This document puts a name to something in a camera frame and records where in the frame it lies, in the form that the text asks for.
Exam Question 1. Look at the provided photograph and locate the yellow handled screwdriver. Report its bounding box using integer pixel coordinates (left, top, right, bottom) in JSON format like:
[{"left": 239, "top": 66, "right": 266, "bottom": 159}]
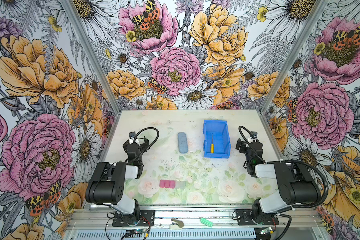
[{"left": 210, "top": 133, "right": 214, "bottom": 154}]

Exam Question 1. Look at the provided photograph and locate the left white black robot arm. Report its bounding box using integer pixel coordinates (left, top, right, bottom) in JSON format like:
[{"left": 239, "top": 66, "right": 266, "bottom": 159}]
[{"left": 85, "top": 138, "right": 149, "bottom": 226}]

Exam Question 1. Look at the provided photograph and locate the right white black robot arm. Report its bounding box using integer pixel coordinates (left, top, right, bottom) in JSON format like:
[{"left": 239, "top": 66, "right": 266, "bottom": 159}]
[{"left": 236, "top": 139, "right": 328, "bottom": 225}]

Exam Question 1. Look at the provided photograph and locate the blue plastic bin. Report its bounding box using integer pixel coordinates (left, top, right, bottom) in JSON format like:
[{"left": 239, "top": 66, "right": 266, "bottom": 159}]
[{"left": 203, "top": 120, "right": 231, "bottom": 159}]

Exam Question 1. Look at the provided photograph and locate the grey-blue oval case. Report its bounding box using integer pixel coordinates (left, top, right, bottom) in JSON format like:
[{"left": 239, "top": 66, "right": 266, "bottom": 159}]
[{"left": 178, "top": 132, "right": 189, "bottom": 154}]

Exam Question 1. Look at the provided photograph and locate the green perforated plastic piece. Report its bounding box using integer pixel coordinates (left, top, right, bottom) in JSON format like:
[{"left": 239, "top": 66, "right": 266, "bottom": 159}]
[{"left": 200, "top": 218, "right": 214, "bottom": 228}]

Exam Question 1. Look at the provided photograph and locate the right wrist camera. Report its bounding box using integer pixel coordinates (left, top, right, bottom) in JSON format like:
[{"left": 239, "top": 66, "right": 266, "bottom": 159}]
[{"left": 248, "top": 131, "right": 258, "bottom": 143}]

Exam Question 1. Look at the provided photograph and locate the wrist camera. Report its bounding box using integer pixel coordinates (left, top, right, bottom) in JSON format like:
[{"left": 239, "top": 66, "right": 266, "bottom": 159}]
[
  {"left": 248, "top": 131, "right": 258, "bottom": 143},
  {"left": 129, "top": 132, "right": 136, "bottom": 144}
]

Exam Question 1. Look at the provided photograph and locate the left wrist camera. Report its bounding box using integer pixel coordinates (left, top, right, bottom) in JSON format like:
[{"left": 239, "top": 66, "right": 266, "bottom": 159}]
[{"left": 129, "top": 132, "right": 136, "bottom": 144}]

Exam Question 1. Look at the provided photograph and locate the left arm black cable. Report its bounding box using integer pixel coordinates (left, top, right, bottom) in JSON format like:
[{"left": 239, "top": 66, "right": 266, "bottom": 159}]
[{"left": 131, "top": 126, "right": 160, "bottom": 164}]

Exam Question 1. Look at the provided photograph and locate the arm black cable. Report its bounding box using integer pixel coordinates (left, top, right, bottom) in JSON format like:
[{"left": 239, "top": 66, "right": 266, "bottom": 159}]
[
  {"left": 131, "top": 126, "right": 160, "bottom": 164},
  {"left": 238, "top": 125, "right": 329, "bottom": 209}
]

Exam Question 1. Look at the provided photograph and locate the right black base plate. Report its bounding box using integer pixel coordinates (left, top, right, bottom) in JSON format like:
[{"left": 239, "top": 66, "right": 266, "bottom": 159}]
[{"left": 234, "top": 209, "right": 280, "bottom": 226}]

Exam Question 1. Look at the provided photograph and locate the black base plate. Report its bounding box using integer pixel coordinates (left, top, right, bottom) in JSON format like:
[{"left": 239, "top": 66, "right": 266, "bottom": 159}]
[
  {"left": 234, "top": 209, "right": 280, "bottom": 226},
  {"left": 112, "top": 210, "right": 156, "bottom": 227}
]

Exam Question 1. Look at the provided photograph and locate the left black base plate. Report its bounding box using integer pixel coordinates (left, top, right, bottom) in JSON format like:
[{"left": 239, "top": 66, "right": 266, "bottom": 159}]
[{"left": 112, "top": 210, "right": 156, "bottom": 227}]

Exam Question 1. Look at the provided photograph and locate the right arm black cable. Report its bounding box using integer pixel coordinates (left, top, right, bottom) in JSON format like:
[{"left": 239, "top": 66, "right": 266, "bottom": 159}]
[{"left": 238, "top": 125, "right": 329, "bottom": 209}]

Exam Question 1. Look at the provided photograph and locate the beige small bracket piece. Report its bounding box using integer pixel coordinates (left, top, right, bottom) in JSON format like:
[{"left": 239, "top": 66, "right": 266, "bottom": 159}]
[{"left": 170, "top": 218, "right": 184, "bottom": 231}]

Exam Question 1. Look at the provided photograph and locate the aluminium front rail frame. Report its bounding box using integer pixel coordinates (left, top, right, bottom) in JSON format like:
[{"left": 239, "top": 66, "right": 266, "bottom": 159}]
[{"left": 63, "top": 205, "right": 330, "bottom": 240}]

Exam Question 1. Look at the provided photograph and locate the left aluminium corner post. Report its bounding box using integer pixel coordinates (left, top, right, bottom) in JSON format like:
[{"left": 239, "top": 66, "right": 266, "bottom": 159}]
[{"left": 62, "top": 1, "right": 121, "bottom": 117}]

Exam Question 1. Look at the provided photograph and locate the aluminium corner post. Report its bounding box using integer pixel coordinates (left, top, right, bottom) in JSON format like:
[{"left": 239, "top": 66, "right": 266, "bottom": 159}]
[
  {"left": 62, "top": 1, "right": 121, "bottom": 117},
  {"left": 259, "top": 0, "right": 327, "bottom": 115}
]

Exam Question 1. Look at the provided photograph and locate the right aluminium corner post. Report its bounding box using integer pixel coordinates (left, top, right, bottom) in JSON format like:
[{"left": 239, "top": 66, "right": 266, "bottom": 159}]
[{"left": 259, "top": 0, "right": 327, "bottom": 115}]

